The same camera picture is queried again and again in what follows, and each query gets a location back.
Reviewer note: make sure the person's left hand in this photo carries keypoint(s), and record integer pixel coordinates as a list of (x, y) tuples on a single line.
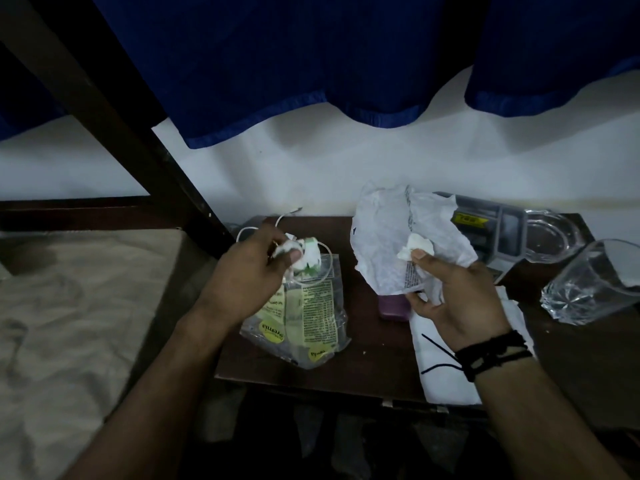
[(240, 274)]

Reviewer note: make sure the person's right hand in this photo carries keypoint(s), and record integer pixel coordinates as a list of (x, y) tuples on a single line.
[(465, 309)]

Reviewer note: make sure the person's left thumb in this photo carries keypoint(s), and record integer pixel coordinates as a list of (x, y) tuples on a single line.
[(289, 258)]

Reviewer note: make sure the person's right thumb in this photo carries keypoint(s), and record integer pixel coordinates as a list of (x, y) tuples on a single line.
[(425, 262)]

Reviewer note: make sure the white green wrapper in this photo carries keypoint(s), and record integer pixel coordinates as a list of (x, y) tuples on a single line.
[(309, 254)]

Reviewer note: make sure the small white paper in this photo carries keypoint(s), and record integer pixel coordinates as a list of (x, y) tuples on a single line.
[(414, 243)]

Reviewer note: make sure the white plastic bag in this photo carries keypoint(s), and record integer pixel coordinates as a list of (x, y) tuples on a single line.
[(385, 234)]

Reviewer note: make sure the person's right forearm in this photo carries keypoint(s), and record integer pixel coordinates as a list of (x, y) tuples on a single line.
[(540, 424)]

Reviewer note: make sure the person's left forearm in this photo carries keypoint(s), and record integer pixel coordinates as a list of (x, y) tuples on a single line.
[(165, 394)]

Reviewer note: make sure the purple case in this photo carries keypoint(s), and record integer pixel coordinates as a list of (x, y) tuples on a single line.
[(392, 309)]

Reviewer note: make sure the clear packet with yellow labels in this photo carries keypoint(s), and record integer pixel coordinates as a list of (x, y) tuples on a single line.
[(305, 314)]

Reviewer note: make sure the grey box with yellow label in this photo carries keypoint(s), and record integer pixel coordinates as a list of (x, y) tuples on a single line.
[(495, 234)]

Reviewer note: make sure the dark wooden side table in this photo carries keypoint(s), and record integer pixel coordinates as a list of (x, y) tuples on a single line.
[(370, 354)]

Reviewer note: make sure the black thread wristband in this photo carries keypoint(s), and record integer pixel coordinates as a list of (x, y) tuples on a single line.
[(492, 352)]

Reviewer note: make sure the white paper sheet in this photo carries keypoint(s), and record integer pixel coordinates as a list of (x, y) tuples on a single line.
[(445, 379)]

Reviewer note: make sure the clear glass ashtray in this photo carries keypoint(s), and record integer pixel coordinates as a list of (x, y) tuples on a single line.
[(552, 237)]

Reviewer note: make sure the clear glass tumbler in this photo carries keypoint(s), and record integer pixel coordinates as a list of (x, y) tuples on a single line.
[(585, 284)]

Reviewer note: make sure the wide blue curtain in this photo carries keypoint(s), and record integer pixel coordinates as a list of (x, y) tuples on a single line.
[(280, 54)]

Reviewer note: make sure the beige bedsheet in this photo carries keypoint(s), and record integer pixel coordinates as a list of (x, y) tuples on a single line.
[(65, 344)]

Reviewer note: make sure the narrow blue curtain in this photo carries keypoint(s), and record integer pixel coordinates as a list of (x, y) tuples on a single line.
[(555, 49)]

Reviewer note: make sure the dark wooden bed frame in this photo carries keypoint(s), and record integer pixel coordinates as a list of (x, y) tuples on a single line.
[(110, 109)]

